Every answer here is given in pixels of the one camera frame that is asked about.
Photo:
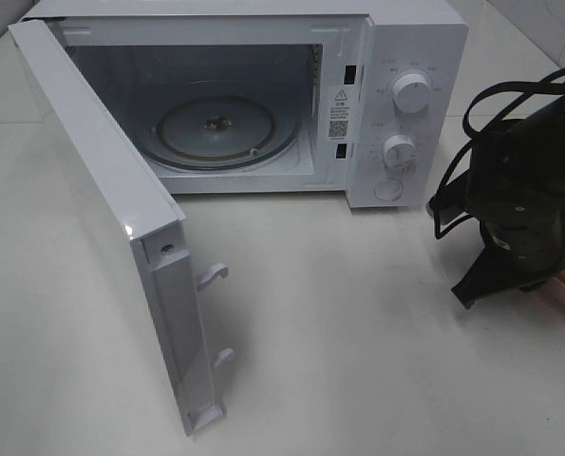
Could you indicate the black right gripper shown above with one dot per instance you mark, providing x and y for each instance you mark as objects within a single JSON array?
[{"x": 524, "y": 243}]

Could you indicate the round door release button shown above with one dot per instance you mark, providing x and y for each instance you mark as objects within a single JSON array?
[{"x": 388, "y": 189}]

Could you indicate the white timer knob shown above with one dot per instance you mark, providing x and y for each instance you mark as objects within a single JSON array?
[{"x": 399, "y": 152}]

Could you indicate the white microwave door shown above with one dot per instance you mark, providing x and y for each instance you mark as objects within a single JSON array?
[{"x": 134, "y": 225}]

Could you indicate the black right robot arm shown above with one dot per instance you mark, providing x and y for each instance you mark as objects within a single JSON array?
[{"x": 515, "y": 189}]

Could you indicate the upper white power knob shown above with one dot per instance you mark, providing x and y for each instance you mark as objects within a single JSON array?
[{"x": 411, "y": 92}]

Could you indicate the white microwave oven body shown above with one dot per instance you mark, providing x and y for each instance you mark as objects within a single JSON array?
[{"x": 130, "y": 52}]

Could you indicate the white warning label sticker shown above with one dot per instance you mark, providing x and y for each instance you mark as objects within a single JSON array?
[{"x": 342, "y": 103}]

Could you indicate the glass microwave turntable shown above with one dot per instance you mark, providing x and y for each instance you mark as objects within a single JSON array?
[{"x": 222, "y": 125}]

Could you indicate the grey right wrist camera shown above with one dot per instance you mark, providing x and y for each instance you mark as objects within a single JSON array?
[{"x": 447, "y": 206}]

